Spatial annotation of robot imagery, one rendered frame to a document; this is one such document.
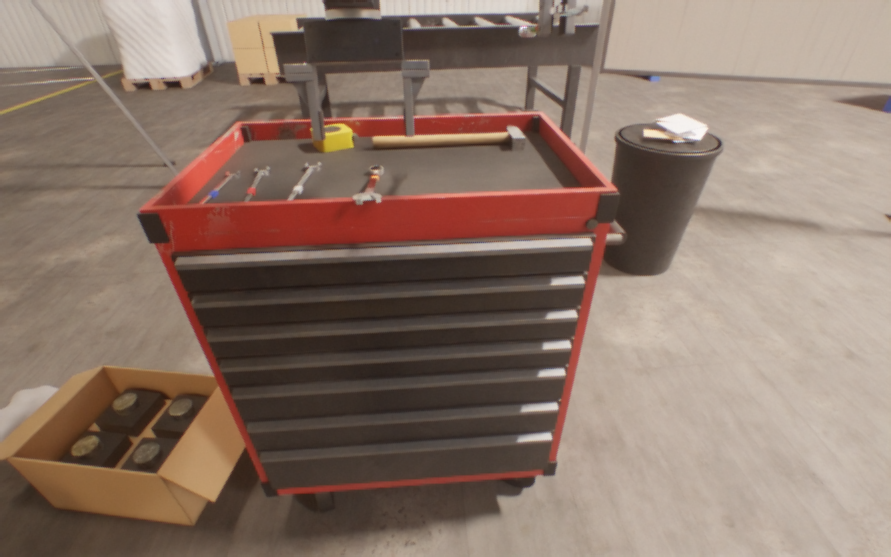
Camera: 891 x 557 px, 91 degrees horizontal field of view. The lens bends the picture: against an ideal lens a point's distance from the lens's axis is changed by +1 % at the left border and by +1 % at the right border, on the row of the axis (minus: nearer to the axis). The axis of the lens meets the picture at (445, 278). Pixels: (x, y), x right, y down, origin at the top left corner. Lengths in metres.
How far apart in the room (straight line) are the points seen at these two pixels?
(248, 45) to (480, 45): 3.88
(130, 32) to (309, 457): 6.63
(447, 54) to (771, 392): 2.94
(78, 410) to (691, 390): 1.96
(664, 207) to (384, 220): 1.61
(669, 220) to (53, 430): 2.30
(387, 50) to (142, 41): 6.66
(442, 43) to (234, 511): 3.17
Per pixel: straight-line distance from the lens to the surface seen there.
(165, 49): 7.21
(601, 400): 1.67
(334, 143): 1.03
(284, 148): 1.09
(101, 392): 1.76
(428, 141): 1.01
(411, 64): 0.68
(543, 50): 3.85
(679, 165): 2.06
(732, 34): 2.92
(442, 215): 0.69
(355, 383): 0.90
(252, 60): 6.89
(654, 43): 2.89
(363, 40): 0.68
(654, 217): 2.16
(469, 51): 3.71
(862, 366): 2.28
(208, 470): 1.38
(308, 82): 0.70
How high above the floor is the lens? 1.23
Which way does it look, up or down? 35 degrees down
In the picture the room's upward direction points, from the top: 1 degrees counter-clockwise
